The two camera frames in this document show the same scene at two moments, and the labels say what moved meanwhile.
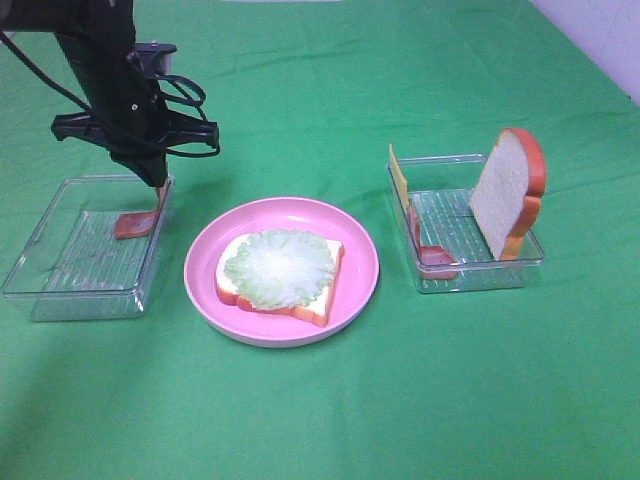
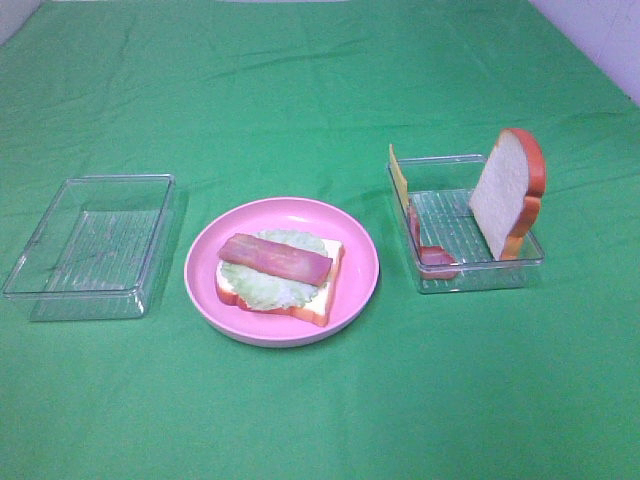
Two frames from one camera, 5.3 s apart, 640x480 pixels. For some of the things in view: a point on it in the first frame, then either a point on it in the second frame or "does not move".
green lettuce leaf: x=271 y=269 does not move
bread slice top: x=507 y=199 does not move
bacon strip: x=433 y=261 does not move
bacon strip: x=138 y=224 → x=275 y=256
